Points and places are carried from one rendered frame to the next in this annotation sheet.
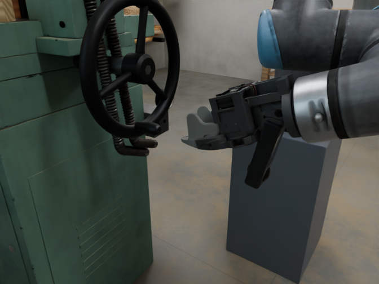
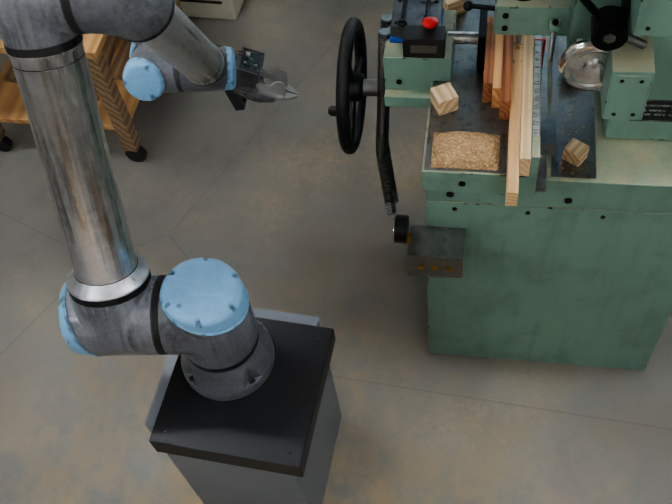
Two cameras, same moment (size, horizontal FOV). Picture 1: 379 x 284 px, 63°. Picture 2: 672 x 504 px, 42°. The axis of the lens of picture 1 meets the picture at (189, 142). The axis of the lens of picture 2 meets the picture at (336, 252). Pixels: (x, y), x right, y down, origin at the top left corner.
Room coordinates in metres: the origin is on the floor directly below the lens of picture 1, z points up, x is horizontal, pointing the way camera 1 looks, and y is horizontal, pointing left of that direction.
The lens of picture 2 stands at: (1.88, -0.32, 2.17)
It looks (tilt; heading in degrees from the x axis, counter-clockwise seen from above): 56 degrees down; 165
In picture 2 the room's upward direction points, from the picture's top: 10 degrees counter-clockwise
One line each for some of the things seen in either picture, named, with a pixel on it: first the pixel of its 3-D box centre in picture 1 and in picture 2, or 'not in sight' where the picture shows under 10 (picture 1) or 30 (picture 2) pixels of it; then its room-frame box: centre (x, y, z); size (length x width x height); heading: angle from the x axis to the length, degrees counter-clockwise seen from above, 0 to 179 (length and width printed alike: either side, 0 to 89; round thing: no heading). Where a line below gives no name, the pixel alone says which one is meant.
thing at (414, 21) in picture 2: not in sight; (418, 24); (0.71, 0.23, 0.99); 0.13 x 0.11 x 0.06; 149
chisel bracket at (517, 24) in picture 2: not in sight; (532, 12); (0.82, 0.41, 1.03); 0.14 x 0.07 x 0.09; 59
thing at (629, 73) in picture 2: not in sight; (626, 78); (1.04, 0.47, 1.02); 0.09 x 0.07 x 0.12; 149
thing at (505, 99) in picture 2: not in sight; (506, 62); (0.83, 0.36, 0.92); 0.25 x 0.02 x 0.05; 149
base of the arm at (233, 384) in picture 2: not in sight; (224, 346); (1.02, -0.36, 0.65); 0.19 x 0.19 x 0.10
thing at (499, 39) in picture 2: not in sight; (498, 55); (0.80, 0.36, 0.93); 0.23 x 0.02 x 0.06; 149
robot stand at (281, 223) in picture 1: (282, 188); (256, 419); (1.02, -0.36, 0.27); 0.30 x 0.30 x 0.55; 55
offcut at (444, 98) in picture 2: not in sight; (444, 98); (0.85, 0.21, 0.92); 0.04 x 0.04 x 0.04; 87
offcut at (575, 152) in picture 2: not in sight; (575, 152); (1.01, 0.42, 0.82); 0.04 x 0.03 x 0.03; 25
